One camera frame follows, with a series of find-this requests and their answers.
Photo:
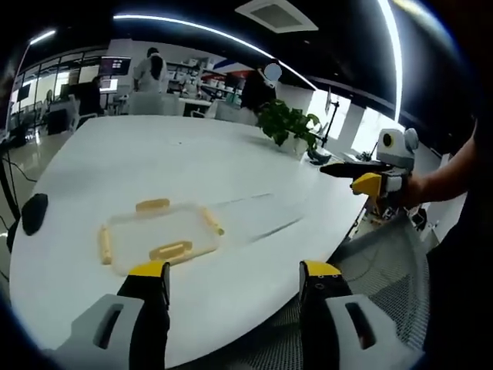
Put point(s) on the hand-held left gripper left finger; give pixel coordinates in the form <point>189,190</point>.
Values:
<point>150,320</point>

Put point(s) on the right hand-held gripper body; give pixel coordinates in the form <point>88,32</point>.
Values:
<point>396,154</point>

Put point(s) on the long ceiling light strip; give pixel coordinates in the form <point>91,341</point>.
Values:
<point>394,58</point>

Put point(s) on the clear container lid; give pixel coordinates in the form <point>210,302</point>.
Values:
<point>161,235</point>

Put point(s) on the person's dark clothing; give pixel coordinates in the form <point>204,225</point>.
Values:
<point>462,270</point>

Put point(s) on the black oval object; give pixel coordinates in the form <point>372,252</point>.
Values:
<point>34,214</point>

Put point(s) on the wall monitor screen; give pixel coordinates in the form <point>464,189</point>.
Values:
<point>115,65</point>

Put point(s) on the green potted plant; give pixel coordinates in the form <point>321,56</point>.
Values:
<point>289,123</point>

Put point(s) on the ceiling air vent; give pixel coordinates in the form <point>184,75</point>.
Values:
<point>277,14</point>

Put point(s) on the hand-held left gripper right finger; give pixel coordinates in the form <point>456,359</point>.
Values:
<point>327,320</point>

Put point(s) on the grey mesh office chair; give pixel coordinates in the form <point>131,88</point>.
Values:
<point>389,277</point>

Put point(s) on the person's right hand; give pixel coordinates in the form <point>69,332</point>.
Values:
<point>414,190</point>

